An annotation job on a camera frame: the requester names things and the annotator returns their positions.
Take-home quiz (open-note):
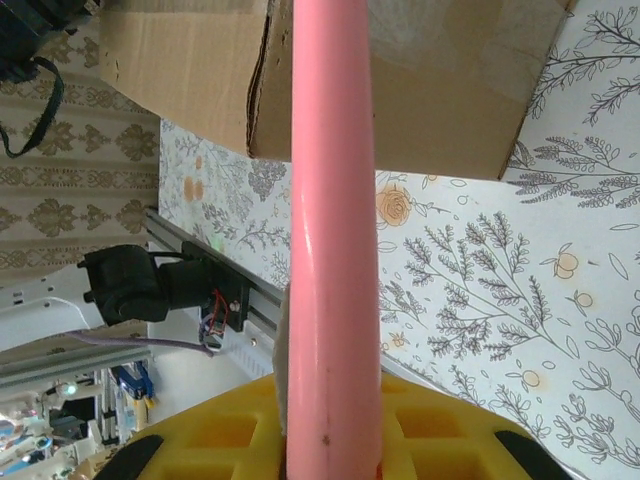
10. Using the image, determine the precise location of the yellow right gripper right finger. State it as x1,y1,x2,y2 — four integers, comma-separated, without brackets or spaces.
379,373,575,480

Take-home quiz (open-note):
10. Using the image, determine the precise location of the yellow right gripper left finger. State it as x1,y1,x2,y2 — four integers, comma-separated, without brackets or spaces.
124,372,290,480

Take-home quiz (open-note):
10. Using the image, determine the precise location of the pink utility knife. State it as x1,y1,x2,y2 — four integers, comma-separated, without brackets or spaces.
282,0,385,480

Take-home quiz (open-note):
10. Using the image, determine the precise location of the cardboard express box with label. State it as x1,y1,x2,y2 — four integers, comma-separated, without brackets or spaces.
98,0,577,182

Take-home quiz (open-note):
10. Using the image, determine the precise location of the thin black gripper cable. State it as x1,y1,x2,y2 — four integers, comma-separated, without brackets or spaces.
0,54,66,157

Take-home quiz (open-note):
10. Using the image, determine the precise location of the white slotted cable duct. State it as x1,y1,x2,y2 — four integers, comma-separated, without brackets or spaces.
219,339,274,386

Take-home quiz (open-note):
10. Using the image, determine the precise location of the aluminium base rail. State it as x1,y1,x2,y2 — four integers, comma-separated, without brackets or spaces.
143,207,286,401

